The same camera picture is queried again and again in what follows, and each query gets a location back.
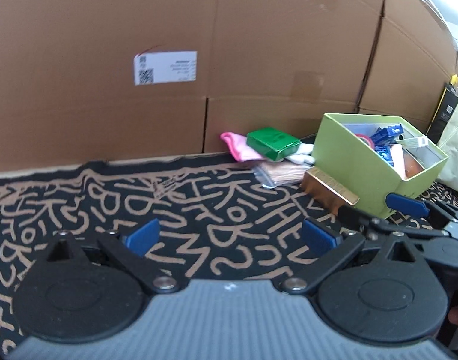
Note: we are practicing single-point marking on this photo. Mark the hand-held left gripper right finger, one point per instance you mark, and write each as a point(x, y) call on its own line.
point(319, 238)

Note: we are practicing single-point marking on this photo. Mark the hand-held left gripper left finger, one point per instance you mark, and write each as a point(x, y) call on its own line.
point(143, 234)

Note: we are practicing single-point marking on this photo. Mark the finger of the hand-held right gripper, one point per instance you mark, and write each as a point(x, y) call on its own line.
point(356, 213)
point(405, 202)

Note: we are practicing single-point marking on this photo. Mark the gold box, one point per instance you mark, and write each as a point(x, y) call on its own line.
point(326, 191)

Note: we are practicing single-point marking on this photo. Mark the orange and white box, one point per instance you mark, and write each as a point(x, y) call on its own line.
point(409, 162)

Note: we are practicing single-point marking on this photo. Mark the light green box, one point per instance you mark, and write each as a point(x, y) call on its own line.
point(349, 165)

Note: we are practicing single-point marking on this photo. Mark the blue cube box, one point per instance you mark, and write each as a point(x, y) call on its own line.
point(384, 154)

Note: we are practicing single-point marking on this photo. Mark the small blue box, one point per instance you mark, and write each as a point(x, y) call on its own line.
point(386, 133)

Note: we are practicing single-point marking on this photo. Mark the red tape roll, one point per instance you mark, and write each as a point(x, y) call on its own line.
point(364, 140)

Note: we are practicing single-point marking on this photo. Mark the clear bag of toothpicks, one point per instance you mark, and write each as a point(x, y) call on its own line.
point(281, 174)

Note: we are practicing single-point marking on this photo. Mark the cream plastic bag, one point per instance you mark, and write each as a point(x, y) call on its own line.
point(457, 146)

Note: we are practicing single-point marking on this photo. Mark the black patterned blanket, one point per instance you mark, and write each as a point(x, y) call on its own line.
point(214, 202)

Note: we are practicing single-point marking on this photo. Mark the white cloth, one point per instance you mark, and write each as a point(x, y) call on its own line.
point(302, 154)

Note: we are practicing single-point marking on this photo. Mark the black package with yellow hanger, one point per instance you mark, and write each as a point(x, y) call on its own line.
point(444, 112)

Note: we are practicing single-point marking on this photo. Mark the dark green box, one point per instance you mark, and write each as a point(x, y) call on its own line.
point(270, 142)

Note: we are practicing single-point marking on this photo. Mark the pink cloth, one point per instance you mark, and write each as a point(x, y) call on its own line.
point(234, 144)

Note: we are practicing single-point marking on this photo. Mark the plain cardboard box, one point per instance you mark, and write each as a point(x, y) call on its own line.
point(409, 63)

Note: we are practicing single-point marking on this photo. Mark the white shipping label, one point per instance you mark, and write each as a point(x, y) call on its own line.
point(165, 67)

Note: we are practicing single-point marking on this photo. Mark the large cardboard box with label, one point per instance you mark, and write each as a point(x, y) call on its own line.
point(101, 18)

